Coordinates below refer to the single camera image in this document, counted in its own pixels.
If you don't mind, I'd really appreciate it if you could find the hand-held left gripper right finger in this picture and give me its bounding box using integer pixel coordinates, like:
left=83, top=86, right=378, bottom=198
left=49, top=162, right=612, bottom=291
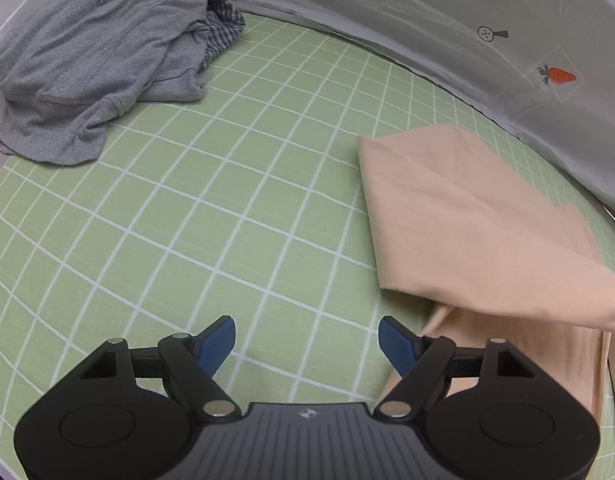
left=375, top=316, right=538, bottom=421

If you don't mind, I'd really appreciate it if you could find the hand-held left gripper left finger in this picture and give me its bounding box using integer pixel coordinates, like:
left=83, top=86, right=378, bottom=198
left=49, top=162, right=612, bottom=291
left=78, top=316, right=241, bottom=421

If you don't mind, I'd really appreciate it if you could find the beige long-sleeve shirt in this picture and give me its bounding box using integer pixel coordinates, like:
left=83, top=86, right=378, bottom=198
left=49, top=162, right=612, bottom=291
left=357, top=125, right=615, bottom=436

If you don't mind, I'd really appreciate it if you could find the green grid bed sheet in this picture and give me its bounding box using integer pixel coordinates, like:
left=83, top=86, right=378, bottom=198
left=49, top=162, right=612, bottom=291
left=0, top=12, right=615, bottom=480

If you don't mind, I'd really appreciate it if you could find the blue checked cloth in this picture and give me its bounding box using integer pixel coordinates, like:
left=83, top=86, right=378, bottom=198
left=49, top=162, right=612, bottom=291
left=200, top=0, right=247, bottom=73

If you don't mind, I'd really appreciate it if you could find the grey shirt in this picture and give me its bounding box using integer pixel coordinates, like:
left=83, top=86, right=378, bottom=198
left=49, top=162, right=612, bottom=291
left=0, top=0, right=211, bottom=166

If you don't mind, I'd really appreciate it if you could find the grey printed sheet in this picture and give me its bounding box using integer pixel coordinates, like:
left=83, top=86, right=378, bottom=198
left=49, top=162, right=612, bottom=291
left=188, top=0, right=615, bottom=216

